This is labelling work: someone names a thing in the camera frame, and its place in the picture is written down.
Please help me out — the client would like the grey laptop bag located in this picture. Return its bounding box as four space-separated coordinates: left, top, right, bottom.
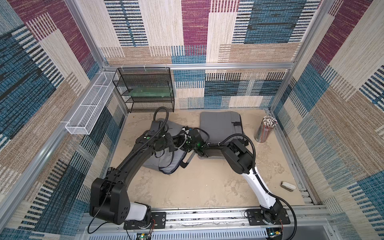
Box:
140 118 193 175
199 111 245 160

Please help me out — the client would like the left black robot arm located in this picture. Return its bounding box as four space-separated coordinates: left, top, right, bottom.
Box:
90 119 187 230

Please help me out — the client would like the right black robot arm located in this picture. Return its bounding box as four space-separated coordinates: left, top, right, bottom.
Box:
182 128 291 225

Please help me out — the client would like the green tray on shelf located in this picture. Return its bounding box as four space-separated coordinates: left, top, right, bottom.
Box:
123 87 171 97

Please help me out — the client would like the black stapler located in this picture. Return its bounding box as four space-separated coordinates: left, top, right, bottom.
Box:
105 167 116 182

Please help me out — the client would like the cup of pencils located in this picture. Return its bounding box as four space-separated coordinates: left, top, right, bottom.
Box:
255 116 278 143

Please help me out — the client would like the white eraser block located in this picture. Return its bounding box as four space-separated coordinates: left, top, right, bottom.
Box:
281 181 297 192

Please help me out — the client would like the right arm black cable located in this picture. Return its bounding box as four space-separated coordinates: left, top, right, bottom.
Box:
191 127 298 240

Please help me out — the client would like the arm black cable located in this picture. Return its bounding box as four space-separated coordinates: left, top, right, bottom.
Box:
191 127 298 240
86 106 170 235

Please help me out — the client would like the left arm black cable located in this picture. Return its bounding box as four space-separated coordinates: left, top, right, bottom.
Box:
86 106 170 235

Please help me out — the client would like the black wire mesh shelf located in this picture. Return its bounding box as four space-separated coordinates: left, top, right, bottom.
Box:
113 67 175 113

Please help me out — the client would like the white wire mesh basket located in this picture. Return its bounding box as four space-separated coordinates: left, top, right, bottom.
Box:
65 72 114 135

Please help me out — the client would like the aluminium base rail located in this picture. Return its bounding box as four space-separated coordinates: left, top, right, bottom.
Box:
75 205 341 240

